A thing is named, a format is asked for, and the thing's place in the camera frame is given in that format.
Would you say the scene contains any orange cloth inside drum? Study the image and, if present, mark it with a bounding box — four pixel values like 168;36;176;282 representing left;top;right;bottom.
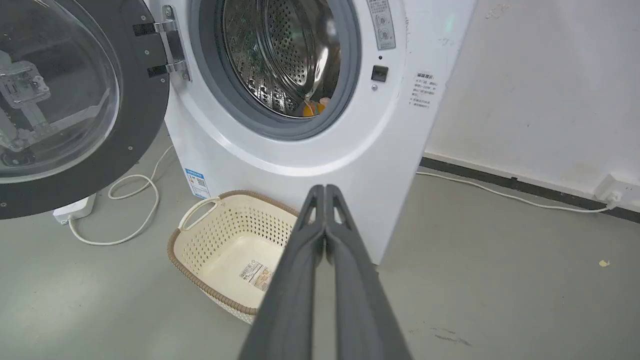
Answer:
302;97;332;118

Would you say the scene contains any black round washing machine door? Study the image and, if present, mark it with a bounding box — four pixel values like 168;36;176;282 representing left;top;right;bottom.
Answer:
0;0;171;220

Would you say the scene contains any white front-load washing machine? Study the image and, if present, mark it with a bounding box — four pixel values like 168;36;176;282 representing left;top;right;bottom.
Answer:
148;0;479;265

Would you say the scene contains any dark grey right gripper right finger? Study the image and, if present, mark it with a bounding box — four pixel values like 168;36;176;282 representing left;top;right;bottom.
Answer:
325;184;413;360

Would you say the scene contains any chrome door hinge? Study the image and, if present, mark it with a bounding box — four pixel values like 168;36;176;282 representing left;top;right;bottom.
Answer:
133;5;192;82

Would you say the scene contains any white power strip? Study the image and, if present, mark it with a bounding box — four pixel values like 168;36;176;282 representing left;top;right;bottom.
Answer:
53;193;97;225

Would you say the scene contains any thin white wall cable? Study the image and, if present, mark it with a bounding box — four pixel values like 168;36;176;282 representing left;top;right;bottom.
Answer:
416;171;617;214

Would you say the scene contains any white power cable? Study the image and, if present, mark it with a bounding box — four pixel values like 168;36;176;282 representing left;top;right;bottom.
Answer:
68;144;175;246

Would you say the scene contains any cream plastic laundry basket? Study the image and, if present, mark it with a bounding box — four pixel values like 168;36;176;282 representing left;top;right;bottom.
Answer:
167;190;318;325

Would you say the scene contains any white wall socket box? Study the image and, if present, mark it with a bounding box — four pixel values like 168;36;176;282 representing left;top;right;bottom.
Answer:
593;173;640;213

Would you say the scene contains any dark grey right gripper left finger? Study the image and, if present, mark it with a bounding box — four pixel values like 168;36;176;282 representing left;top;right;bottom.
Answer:
238;184;326;360

